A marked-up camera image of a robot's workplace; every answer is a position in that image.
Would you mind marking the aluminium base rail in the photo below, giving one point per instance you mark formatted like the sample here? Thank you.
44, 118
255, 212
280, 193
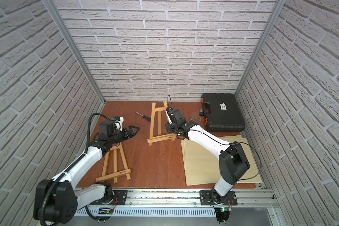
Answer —
125, 202

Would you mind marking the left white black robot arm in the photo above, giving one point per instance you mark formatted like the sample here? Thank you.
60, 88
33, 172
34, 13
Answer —
73, 178

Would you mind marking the wooden easel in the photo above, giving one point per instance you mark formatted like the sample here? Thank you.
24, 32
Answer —
155, 134
116, 174

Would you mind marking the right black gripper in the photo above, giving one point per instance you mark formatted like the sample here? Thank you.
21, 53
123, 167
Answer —
168, 127

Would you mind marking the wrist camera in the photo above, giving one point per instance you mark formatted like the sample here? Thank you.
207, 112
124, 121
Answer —
169, 114
118, 122

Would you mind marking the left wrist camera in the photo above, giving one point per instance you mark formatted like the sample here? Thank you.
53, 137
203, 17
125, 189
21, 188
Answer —
118, 122

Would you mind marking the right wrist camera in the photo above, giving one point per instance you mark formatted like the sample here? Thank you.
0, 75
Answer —
169, 114

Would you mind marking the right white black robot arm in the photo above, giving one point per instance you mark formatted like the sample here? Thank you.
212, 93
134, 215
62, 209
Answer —
233, 163

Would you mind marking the black screwdriver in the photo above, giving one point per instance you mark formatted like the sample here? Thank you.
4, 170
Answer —
144, 116

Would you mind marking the black plastic tool case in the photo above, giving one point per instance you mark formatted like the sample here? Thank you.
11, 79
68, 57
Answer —
222, 113

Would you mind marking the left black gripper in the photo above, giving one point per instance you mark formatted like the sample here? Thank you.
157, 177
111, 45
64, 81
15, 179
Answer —
126, 132

